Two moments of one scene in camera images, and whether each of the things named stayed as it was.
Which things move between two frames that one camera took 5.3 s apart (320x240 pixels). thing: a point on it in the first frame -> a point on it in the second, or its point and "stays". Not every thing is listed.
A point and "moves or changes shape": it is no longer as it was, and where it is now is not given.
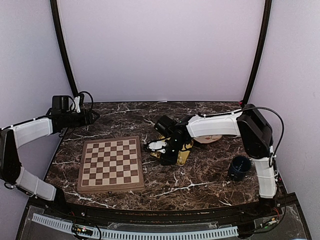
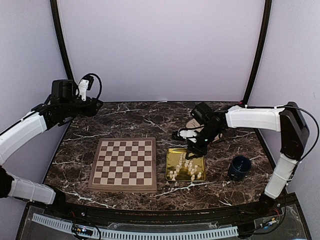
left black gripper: x=88 y=120 -> x=91 y=110
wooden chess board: x=111 y=165 moves or changes shape
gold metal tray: x=182 y=155 -> x=179 y=168
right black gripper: x=171 y=159 -> x=200 y=151
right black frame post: x=259 y=52 stays
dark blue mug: x=239 y=167 stays
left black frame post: x=57 y=24 stays
